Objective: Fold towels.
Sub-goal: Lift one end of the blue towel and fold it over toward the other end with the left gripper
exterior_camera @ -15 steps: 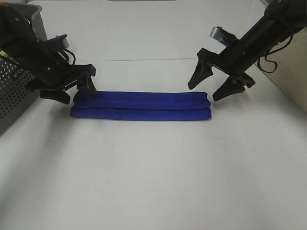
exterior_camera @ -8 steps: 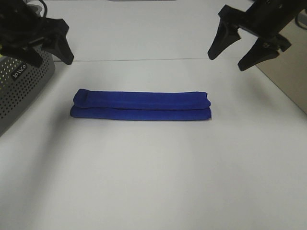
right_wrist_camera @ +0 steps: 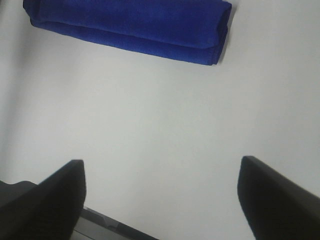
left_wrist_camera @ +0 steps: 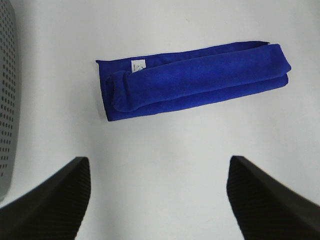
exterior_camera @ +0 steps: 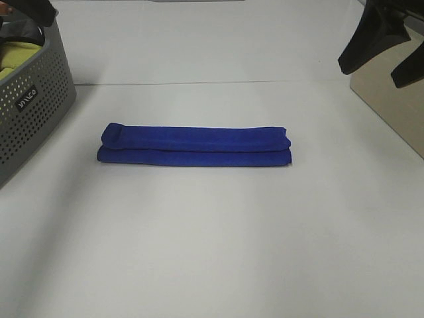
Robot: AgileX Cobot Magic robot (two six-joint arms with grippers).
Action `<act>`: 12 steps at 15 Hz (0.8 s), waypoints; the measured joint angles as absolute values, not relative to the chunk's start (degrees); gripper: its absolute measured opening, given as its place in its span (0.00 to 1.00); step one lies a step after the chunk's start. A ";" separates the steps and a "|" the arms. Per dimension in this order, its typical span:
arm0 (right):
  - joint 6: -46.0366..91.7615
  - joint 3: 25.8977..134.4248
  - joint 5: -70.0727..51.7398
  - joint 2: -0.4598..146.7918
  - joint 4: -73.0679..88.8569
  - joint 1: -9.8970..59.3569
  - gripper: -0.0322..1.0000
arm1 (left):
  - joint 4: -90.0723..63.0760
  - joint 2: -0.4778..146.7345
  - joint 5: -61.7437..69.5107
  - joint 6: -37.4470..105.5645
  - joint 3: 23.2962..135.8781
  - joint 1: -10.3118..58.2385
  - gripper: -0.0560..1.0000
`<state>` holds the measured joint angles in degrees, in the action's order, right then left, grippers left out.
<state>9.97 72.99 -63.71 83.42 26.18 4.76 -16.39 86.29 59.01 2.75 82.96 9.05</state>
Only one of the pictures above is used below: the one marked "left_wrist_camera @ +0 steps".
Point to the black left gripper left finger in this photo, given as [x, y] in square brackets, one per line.
[54, 210]

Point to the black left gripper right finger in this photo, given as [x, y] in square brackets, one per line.
[265, 209]

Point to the blue microfibre towel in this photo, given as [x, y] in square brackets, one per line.
[167, 82]

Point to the grey perforated plastic basket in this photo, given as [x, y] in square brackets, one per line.
[10, 94]

